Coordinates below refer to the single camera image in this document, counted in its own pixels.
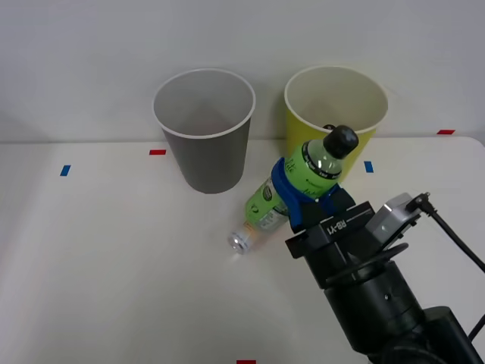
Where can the yellow-green plastic waste bin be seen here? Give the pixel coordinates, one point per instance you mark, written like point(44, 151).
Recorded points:
point(364, 146)

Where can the green plastic bottle black cap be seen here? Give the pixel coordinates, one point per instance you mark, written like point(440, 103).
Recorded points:
point(313, 168)

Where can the white and orange drink can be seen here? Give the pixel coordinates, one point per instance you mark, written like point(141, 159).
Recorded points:
point(241, 241)

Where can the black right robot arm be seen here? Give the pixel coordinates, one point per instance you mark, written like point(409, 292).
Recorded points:
point(375, 303)

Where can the grey plastic waste bin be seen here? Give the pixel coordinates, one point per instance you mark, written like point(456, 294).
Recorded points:
point(212, 163)

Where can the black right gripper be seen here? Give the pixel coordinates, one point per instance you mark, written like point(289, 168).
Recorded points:
point(333, 246)

